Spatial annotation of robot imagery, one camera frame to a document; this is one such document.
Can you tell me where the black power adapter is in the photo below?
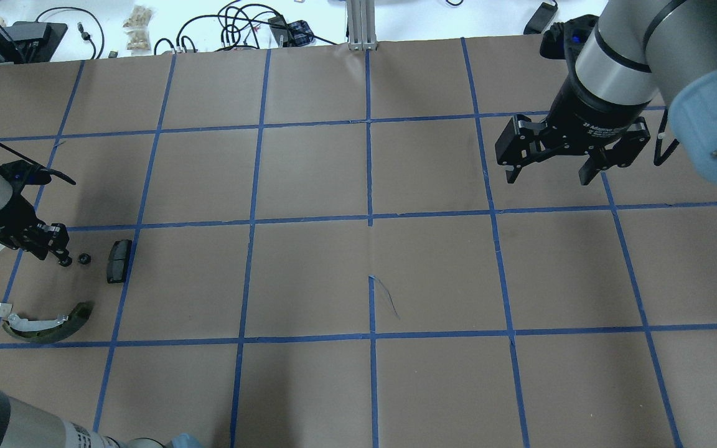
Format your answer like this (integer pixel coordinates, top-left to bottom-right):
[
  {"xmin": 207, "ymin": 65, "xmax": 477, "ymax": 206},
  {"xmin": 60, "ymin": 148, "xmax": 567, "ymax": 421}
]
[{"xmin": 523, "ymin": 1, "xmax": 560, "ymax": 35}]

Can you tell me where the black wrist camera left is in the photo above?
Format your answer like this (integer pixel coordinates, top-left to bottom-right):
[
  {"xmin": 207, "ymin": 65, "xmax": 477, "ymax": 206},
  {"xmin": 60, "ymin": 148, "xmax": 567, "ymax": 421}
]
[{"xmin": 0, "ymin": 161, "xmax": 52, "ymax": 187}]

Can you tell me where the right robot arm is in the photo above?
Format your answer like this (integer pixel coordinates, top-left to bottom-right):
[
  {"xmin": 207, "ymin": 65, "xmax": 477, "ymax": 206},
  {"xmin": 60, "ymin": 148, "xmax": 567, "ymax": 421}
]
[{"xmin": 495, "ymin": 1, "xmax": 717, "ymax": 186}]

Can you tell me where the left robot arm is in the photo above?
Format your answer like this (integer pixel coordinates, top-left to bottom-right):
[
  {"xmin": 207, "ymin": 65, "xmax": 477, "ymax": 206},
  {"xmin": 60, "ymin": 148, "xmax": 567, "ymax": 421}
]
[{"xmin": 0, "ymin": 153, "xmax": 200, "ymax": 447}]

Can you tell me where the aluminium frame post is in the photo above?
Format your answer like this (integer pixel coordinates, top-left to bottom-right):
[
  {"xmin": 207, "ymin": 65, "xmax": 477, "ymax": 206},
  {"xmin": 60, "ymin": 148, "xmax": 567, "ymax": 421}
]
[{"xmin": 345, "ymin": 0, "xmax": 378, "ymax": 51}]

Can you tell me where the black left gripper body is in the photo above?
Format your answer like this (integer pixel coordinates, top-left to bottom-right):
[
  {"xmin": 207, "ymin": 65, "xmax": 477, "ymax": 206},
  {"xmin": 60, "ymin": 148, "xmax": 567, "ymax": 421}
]
[{"xmin": 0, "ymin": 194, "xmax": 70, "ymax": 260}]

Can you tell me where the curved brake shoe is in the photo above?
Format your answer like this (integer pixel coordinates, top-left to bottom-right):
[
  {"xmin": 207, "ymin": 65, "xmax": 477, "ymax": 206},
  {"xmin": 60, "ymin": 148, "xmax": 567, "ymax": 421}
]
[{"xmin": 2, "ymin": 301, "xmax": 95, "ymax": 344}]

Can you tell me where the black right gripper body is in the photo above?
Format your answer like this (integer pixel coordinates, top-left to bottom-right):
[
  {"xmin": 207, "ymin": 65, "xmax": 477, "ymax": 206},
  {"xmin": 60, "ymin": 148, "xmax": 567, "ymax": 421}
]
[{"xmin": 495, "ymin": 80, "xmax": 651, "ymax": 168}]

